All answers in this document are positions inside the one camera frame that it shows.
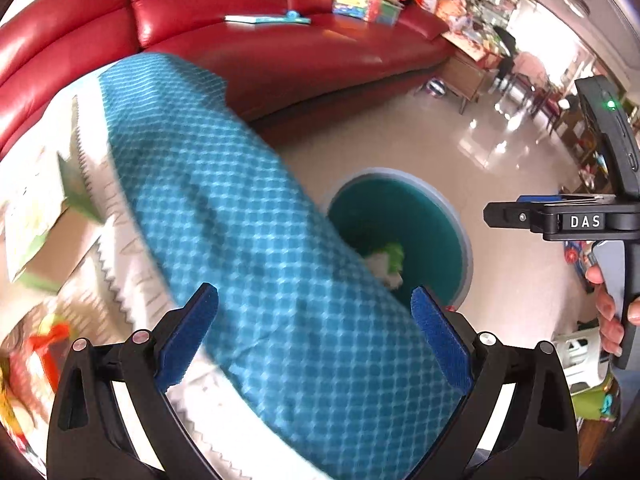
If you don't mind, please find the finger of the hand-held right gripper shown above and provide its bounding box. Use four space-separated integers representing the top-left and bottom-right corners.
483 195 551 233

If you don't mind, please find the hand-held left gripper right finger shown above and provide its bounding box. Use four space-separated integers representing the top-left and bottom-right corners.
410 285 581 480

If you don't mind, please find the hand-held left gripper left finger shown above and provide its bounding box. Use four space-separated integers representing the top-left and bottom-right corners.
46 282 221 480

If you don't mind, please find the blue round plastic basin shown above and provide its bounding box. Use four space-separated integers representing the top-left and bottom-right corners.
325 169 473 311

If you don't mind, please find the person's right hand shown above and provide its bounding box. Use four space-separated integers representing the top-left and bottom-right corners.
585 264 640 356

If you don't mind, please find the red blue toy car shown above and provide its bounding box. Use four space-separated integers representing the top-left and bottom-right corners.
562 240 596 281

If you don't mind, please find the cluttered wooden shelf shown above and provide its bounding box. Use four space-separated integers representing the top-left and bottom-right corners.
550 95 613 196

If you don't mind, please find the blue patterned tablecloth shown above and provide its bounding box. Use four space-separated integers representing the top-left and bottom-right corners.
97 52 463 478

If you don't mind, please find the white plastic stool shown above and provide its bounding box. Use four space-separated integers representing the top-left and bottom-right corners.
555 330 613 391

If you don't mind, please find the blurred red orange packet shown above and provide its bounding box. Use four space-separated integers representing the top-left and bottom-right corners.
27 321 72 392

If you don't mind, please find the wooden cabinet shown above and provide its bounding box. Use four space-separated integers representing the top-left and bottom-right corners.
442 30 501 113

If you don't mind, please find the pink covered dining table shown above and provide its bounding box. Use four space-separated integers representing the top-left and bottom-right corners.
515 55 566 126

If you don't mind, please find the green plastic toy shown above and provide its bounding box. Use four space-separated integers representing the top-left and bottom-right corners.
570 380 621 422

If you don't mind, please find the black chair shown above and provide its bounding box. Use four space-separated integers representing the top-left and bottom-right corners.
492 26 521 93

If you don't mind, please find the green beige paper packet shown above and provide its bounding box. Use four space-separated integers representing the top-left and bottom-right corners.
5 150 103 288

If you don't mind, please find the clutter of colourful toys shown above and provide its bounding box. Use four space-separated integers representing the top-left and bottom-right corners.
435 0 506 61

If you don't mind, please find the glass display cabinet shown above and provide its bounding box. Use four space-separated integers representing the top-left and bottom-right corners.
470 0 526 31

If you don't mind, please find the red leather sofa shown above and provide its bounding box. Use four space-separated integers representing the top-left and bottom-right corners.
0 0 453 161

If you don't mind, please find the thin blue book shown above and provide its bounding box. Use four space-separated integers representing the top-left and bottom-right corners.
225 12 311 27

